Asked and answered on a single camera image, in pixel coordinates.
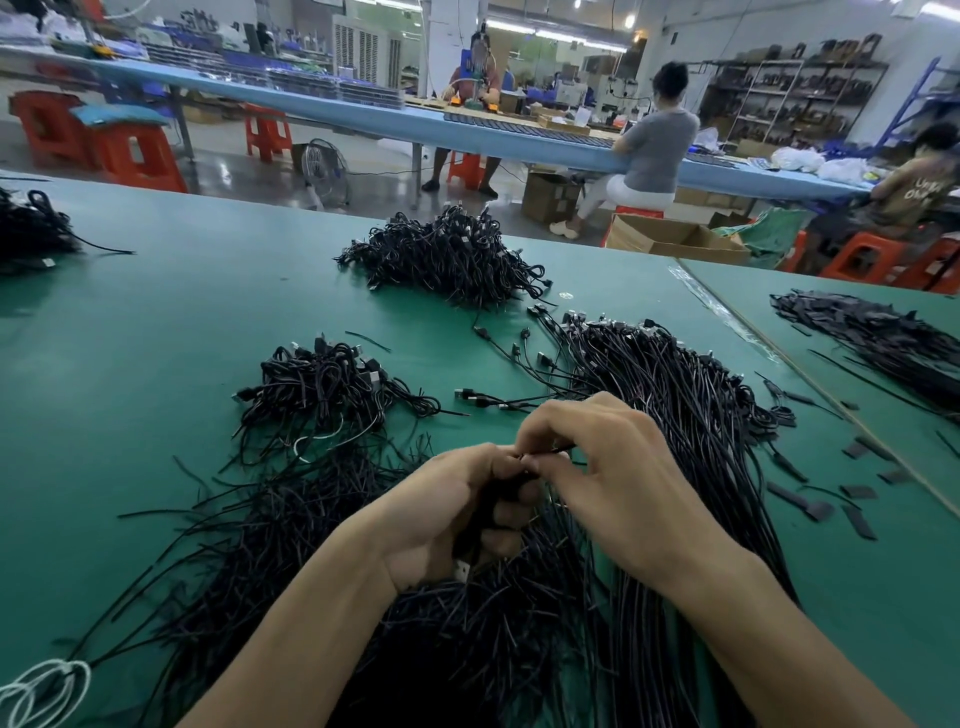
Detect person's left hand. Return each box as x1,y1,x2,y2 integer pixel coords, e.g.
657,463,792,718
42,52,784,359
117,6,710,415
360,442,545,594

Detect person's right hand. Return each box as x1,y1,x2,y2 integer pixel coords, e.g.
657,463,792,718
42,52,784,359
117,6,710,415
514,393,740,605

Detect single black cable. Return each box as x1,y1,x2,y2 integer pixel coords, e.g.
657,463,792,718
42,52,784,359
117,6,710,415
450,468,545,587

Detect bundle of long black cables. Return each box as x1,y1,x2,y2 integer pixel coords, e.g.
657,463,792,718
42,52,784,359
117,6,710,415
457,304,804,728

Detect small cluster of knotted cables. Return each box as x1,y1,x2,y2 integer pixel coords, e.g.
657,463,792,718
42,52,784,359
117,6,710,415
225,337,444,470

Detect pile of black cables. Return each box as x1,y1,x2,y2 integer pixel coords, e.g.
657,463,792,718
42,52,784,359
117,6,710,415
67,337,617,728

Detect heap of black cables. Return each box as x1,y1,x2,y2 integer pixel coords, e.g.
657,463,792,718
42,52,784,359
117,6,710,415
336,205,554,309
0,187,134,272

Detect spread of straight black cables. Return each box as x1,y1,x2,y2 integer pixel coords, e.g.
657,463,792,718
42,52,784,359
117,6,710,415
771,289,960,414

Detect person's left forearm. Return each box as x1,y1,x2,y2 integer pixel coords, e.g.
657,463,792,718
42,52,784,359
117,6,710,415
180,517,399,728

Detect scattered dark tie pieces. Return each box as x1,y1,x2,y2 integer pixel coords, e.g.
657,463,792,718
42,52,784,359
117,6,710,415
757,375,917,542

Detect open cardboard box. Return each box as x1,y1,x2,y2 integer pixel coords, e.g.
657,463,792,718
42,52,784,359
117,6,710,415
604,214,752,264

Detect green bag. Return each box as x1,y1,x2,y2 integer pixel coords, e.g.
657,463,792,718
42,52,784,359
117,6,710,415
720,205,815,269

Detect small cardboard box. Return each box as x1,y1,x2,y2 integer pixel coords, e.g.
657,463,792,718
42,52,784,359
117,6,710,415
522,169,587,227

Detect red plastic stool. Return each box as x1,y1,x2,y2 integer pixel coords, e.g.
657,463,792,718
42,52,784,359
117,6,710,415
244,105,294,164
822,232,960,294
7,90,89,167
447,150,488,192

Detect grey floor fan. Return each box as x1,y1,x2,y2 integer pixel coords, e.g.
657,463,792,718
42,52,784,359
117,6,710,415
295,138,351,212

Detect pile of white bags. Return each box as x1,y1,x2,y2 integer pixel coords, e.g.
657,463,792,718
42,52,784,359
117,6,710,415
768,145,872,185

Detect long blue workbench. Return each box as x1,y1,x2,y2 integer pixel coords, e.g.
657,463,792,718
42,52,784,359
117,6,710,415
0,45,872,201

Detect metal storage shelf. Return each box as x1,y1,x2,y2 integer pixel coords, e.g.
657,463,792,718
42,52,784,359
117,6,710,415
705,33,890,147

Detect white pillar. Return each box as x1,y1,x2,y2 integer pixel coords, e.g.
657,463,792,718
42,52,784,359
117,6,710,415
424,0,479,99

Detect red stool with blue seat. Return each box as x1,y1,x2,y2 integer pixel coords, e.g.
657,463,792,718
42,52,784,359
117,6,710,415
70,102,188,194

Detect blue metal rack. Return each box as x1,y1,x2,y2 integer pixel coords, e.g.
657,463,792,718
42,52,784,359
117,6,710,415
877,57,960,149

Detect bunch of white wire rings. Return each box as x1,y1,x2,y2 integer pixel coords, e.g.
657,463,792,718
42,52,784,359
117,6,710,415
0,657,92,728

